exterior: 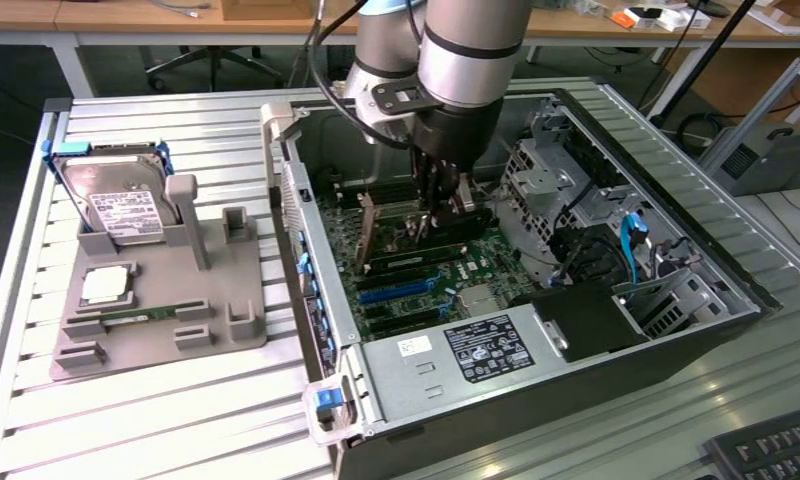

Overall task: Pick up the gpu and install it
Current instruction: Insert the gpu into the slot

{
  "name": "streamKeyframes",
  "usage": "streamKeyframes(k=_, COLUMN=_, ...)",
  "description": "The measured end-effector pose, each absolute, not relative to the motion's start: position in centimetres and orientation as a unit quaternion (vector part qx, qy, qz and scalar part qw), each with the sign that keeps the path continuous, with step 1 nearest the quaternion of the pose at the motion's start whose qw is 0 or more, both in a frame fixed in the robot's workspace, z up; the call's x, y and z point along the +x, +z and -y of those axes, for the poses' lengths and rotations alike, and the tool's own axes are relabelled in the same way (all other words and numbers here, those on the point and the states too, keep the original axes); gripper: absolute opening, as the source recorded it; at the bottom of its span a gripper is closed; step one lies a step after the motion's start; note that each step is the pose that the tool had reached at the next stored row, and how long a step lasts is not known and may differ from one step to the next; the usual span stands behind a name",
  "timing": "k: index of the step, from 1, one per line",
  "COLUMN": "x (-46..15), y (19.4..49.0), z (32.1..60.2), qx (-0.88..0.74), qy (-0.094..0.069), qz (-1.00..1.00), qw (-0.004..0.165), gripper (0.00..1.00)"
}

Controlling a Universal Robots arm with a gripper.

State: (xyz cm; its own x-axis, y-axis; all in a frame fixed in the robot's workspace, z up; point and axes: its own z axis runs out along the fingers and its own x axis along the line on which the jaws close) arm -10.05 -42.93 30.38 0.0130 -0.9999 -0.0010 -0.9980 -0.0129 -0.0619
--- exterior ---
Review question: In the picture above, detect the green RAM stick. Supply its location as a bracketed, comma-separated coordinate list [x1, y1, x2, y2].
[99, 305, 179, 324]

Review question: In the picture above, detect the silver perforated disk bay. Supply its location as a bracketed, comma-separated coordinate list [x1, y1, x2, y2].
[610, 269, 742, 341]

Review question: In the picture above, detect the blue expansion slot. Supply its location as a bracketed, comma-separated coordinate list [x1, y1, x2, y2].
[357, 278, 443, 306]

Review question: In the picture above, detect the aluminium profile frame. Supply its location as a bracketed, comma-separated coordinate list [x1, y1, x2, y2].
[696, 57, 800, 166]

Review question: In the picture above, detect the hard disk drive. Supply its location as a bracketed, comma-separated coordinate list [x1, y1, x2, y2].
[43, 141, 181, 246]

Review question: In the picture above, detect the white orange small box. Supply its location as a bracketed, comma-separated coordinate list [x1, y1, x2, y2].
[610, 5, 662, 31]

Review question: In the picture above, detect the black expansion slot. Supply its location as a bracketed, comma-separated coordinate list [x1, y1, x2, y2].
[371, 307, 443, 337]
[353, 268, 436, 293]

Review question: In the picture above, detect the wooden desk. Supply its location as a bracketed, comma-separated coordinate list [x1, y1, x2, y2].
[0, 0, 361, 99]
[523, 0, 800, 66]

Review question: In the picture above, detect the black tripod pole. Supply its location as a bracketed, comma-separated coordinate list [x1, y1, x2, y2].
[646, 0, 759, 129]

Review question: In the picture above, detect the black RAM stick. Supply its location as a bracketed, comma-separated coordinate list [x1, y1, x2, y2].
[363, 244, 467, 275]

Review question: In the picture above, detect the grey power supply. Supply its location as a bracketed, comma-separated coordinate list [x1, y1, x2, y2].
[359, 304, 568, 426]

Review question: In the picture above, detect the grey equipment box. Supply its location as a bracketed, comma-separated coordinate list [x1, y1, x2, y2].
[699, 124, 800, 199]

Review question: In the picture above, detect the black keyboard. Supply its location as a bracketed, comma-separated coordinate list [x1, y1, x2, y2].
[703, 407, 800, 480]

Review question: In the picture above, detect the silver metal drive cage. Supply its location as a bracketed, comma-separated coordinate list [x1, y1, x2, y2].
[499, 134, 642, 236]

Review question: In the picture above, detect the black grey PC case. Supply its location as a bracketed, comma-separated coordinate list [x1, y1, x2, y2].
[259, 88, 786, 480]

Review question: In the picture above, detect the black plastic air shroud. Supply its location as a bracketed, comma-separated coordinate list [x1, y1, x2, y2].
[510, 284, 652, 364]

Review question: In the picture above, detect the silver CPU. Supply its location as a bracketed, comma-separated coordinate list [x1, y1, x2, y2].
[79, 264, 135, 304]

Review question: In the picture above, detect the blue case latch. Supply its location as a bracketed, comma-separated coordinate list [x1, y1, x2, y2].
[311, 388, 345, 415]

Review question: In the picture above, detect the black office chair base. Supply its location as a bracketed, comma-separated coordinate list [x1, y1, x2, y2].
[144, 44, 287, 92]

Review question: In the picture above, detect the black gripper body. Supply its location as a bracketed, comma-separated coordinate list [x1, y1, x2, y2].
[409, 97, 507, 170]

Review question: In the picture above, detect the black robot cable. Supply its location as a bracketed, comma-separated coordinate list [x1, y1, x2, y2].
[305, 0, 419, 150]

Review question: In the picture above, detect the grey parts rack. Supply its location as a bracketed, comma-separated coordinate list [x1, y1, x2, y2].
[49, 173, 268, 384]

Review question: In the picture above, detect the graphics card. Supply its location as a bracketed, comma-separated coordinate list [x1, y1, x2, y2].
[356, 191, 496, 269]

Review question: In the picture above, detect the silver chipset heatsink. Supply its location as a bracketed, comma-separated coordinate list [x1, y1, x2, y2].
[457, 287, 508, 309]

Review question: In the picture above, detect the green motherboard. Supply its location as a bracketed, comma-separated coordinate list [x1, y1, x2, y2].
[316, 174, 542, 341]

